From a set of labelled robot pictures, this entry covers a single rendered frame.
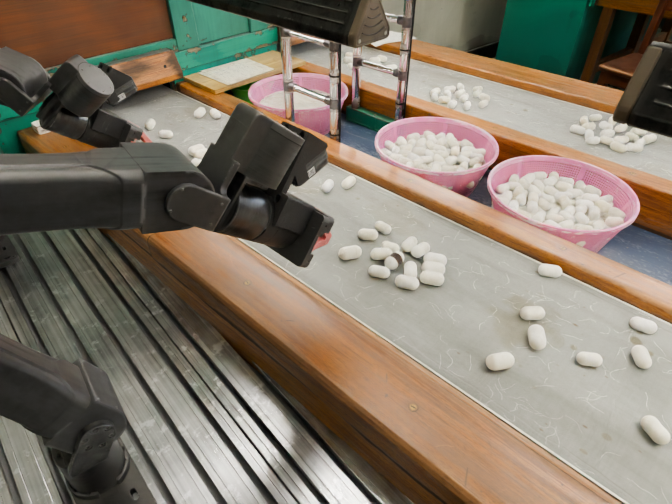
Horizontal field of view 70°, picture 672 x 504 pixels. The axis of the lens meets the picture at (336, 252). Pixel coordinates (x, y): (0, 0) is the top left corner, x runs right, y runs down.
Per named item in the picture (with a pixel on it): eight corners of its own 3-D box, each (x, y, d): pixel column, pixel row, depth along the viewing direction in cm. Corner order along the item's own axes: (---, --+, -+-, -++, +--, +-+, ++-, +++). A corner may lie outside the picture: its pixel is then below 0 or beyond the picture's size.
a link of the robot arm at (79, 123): (96, 97, 80) (53, 78, 74) (101, 124, 78) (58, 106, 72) (73, 122, 83) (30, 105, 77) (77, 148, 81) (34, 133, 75)
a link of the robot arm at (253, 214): (260, 172, 54) (214, 152, 48) (291, 197, 51) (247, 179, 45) (230, 224, 55) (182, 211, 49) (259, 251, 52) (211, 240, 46)
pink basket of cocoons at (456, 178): (479, 224, 98) (488, 183, 92) (356, 196, 106) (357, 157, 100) (497, 164, 117) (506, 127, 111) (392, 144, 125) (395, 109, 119)
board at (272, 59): (215, 94, 128) (214, 90, 127) (183, 80, 136) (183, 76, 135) (306, 64, 146) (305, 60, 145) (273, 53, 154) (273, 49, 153)
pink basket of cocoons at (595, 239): (587, 296, 82) (607, 252, 76) (453, 231, 96) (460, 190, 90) (640, 228, 97) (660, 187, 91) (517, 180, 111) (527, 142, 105)
